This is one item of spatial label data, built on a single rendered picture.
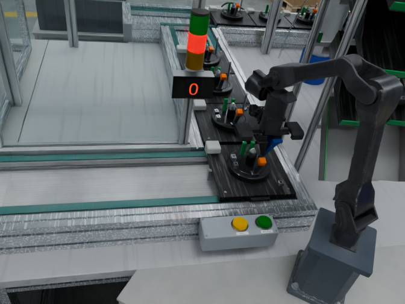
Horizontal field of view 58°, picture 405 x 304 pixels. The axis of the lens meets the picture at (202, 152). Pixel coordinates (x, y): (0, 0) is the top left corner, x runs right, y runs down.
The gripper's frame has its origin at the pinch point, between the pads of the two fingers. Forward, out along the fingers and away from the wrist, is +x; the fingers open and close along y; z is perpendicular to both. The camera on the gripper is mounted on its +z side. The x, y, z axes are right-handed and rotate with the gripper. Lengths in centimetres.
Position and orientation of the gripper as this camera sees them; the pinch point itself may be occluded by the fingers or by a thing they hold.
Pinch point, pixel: (264, 145)
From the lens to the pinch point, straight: 106.0
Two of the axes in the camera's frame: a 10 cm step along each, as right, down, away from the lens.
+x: -1.1, 7.8, 6.2
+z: -1.8, -6.3, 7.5
